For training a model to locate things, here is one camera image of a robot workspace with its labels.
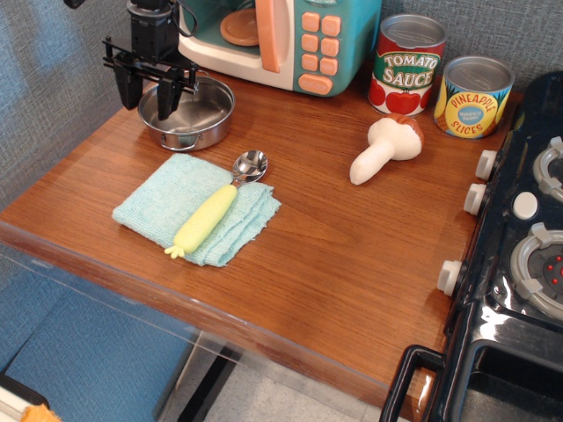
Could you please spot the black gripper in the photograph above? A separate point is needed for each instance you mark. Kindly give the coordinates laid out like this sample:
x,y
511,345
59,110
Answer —
x,y
151,52

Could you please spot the stainless steel pot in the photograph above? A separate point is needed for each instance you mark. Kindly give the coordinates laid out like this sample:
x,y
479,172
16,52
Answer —
x,y
201,120

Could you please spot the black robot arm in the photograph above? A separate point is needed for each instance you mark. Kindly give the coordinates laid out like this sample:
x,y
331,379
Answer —
x,y
151,53

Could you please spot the light blue towel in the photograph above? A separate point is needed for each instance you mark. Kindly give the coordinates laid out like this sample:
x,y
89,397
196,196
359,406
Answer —
x,y
164,202

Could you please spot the teal toy microwave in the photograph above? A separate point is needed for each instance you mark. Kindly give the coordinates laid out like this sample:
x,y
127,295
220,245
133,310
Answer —
x,y
313,47

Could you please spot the toy mushroom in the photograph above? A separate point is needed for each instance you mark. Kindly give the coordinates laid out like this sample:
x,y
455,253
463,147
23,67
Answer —
x,y
394,137

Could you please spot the tomato sauce can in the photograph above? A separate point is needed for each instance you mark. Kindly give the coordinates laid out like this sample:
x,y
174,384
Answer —
x,y
409,52

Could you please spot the pineapple slices can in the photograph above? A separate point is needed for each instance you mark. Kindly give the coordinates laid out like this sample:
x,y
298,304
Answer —
x,y
473,95

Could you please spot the black table leg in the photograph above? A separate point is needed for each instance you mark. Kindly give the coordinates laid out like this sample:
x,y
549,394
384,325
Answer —
x,y
211,385

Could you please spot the white stove knob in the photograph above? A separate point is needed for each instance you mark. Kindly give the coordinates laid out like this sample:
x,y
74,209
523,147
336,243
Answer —
x,y
485,164
448,275
474,198

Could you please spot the orange fuzzy object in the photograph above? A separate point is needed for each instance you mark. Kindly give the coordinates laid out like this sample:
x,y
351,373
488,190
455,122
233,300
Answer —
x,y
39,413

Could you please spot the black toy stove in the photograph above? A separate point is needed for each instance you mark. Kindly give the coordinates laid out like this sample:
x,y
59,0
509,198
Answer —
x,y
503,355

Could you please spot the spoon with yellow handle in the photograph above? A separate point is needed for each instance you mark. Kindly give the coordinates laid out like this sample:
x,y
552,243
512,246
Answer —
x,y
250,167

